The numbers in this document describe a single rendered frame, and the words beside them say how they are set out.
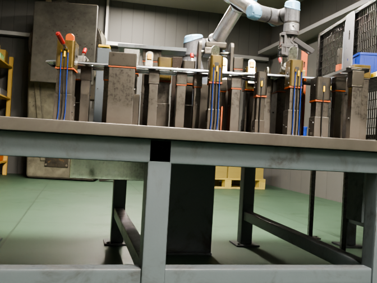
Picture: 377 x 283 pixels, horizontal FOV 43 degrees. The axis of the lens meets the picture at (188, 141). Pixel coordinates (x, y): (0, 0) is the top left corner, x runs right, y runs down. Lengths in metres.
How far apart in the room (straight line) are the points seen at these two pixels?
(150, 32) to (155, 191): 7.35
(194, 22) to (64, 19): 2.64
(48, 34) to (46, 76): 0.62
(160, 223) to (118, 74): 0.78
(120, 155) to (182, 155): 0.20
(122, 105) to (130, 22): 6.77
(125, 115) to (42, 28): 5.50
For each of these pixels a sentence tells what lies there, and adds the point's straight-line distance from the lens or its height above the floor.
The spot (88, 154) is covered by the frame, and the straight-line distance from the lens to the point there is 1.56.
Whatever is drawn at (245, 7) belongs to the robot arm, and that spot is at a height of 1.36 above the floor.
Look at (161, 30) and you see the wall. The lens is 8.87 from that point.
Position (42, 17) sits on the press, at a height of 2.40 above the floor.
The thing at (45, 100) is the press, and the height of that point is 1.21.
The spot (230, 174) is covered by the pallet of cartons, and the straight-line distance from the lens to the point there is 7.58.
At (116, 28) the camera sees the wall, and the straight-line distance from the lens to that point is 8.78.
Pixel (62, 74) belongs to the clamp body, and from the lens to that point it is 2.11.
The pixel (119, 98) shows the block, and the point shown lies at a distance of 2.10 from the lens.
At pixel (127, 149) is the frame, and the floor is 0.62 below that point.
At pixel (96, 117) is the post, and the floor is 0.76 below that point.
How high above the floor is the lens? 0.64
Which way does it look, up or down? level
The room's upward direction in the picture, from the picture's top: 3 degrees clockwise
